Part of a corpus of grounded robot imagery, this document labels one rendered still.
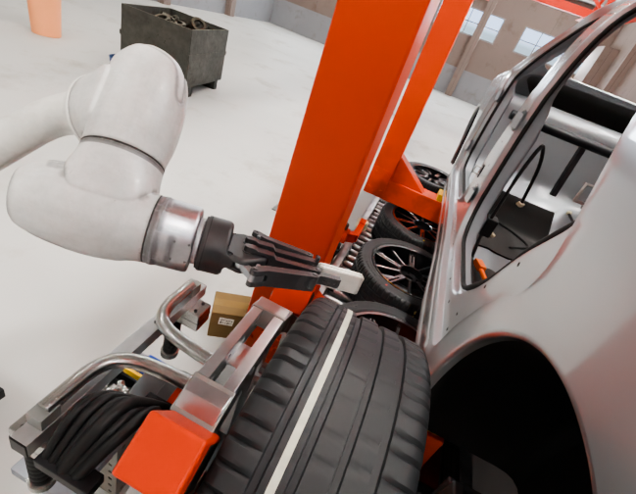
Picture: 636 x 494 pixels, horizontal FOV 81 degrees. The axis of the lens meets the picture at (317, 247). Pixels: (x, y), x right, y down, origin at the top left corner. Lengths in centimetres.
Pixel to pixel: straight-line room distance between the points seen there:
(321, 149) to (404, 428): 56
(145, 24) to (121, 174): 523
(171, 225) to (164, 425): 22
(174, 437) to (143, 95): 40
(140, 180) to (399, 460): 46
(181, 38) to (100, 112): 494
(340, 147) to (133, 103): 44
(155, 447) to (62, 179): 31
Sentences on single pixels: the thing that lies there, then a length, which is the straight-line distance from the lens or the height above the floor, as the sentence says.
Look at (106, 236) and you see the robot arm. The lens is 48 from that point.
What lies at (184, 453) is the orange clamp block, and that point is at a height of 115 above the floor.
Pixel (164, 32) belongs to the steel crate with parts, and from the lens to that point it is 557.
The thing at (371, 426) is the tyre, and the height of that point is 117.
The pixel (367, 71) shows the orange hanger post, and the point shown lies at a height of 150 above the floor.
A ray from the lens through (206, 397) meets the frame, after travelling 55.
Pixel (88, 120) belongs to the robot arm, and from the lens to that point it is 55.
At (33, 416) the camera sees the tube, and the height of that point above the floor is 100.
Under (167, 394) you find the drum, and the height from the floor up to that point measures 92.
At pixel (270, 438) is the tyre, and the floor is 115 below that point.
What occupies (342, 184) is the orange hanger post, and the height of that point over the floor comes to 127.
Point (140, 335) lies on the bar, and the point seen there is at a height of 98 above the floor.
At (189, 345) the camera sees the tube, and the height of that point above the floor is 101.
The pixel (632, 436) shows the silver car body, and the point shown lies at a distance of 45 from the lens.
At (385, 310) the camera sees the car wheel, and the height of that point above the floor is 50.
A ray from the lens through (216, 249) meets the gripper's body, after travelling 48.
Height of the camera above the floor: 158
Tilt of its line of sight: 32 degrees down
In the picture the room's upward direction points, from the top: 21 degrees clockwise
